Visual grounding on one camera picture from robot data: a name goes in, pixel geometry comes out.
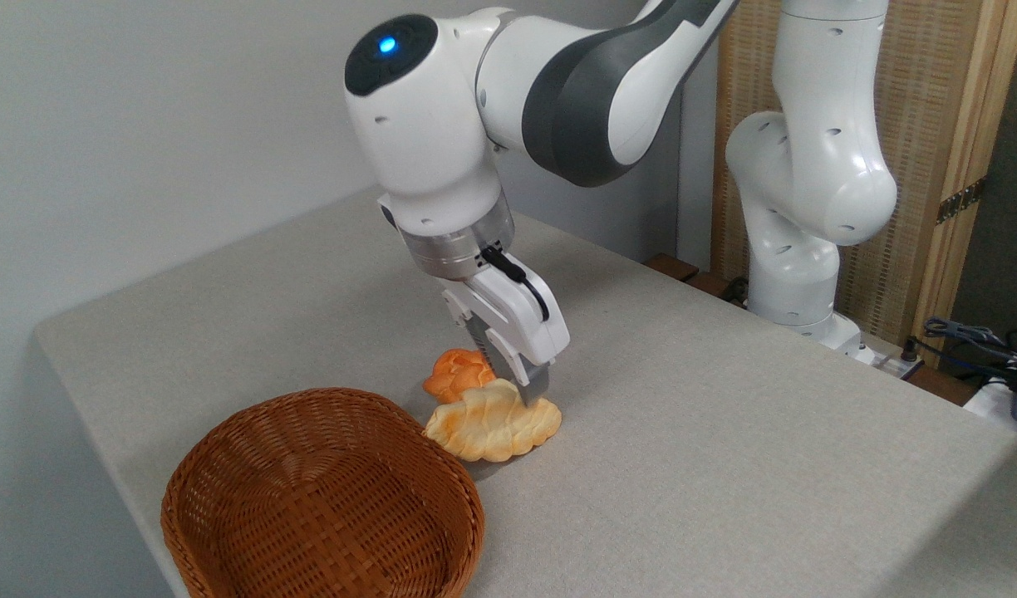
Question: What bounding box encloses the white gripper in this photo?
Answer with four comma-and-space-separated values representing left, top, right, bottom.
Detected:
378, 195, 571, 409

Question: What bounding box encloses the long braided bread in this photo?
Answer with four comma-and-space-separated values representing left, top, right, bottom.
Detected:
423, 379, 563, 463

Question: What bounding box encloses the round orange bun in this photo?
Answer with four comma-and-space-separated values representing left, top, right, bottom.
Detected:
423, 349, 498, 405

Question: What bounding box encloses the brown wooden board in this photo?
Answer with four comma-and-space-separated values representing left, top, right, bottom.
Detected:
646, 256, 746, 308

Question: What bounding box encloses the beige tablecloth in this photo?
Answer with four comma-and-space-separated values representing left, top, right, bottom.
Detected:
33, 183, 1017, 598

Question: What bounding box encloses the brown wicker basket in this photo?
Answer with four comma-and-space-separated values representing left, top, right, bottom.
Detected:
160, 387, 486, 598

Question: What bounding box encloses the brass screen hinge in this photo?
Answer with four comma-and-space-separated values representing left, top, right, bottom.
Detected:
936, 176, 987, 225

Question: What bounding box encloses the wooden rattan folding screen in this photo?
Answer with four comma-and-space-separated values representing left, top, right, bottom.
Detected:
711, 0, 1017, 366

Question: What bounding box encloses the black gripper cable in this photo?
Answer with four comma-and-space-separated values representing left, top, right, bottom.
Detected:
479, 245, 551, 323

